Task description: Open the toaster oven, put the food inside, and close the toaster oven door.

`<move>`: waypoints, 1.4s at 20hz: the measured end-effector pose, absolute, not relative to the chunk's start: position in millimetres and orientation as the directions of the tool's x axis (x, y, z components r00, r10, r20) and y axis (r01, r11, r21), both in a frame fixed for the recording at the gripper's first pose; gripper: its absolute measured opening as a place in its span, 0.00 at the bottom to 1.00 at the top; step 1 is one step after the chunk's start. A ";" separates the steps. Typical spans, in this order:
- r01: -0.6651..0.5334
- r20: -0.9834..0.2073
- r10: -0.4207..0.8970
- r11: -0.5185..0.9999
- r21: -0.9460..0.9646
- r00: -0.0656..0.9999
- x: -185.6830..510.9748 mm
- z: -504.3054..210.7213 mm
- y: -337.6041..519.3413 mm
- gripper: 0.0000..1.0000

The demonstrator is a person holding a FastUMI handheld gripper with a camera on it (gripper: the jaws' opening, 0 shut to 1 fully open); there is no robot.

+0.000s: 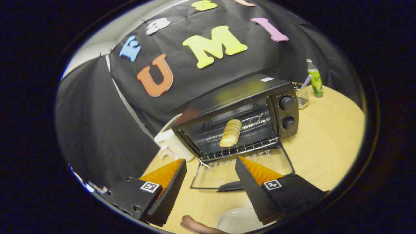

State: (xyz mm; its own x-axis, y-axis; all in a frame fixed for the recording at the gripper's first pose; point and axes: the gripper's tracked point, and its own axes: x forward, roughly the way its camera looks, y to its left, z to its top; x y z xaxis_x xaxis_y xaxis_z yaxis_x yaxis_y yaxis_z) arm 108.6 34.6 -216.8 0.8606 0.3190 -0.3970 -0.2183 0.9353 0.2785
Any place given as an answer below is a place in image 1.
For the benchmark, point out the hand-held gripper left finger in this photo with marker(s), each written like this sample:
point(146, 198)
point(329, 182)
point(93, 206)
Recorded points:
point(170, 195)

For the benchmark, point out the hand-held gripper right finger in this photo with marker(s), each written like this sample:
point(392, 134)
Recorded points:
point(252, 195)

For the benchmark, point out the golden layered pastry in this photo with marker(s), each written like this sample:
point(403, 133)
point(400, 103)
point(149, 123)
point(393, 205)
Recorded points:
point(231, 131)

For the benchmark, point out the black toaster oven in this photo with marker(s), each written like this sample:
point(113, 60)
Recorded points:
point(240, 87)

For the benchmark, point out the white slot toaster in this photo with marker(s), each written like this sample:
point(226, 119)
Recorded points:
point(172, 146)

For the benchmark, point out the white oval plate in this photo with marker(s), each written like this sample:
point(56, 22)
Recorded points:
point(237, 221)

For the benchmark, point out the black backdrop cloth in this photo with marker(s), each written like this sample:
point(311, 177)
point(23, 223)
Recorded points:
point(201, 81)

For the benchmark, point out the striped straw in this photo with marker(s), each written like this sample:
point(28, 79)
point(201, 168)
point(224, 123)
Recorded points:
point(306, 81)

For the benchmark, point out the green drink bottle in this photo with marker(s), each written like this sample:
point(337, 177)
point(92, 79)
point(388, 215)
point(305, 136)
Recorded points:
point(316, 83)

